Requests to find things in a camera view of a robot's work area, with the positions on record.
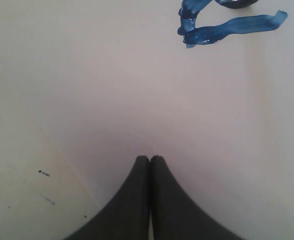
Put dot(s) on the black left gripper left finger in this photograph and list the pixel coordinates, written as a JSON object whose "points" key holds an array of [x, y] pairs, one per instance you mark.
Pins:
{"points": [[127, 215]]}

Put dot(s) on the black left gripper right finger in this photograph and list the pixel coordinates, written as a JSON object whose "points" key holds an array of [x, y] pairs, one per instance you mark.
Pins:
{"points": [[174, 215]]}

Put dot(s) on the black paintbrush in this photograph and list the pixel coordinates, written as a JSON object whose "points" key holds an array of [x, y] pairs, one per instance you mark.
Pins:
{"points": [[236, 4]]}

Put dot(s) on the white paper sheet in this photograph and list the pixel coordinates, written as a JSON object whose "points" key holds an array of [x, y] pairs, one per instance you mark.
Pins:
{"points": [[108, 80]]}

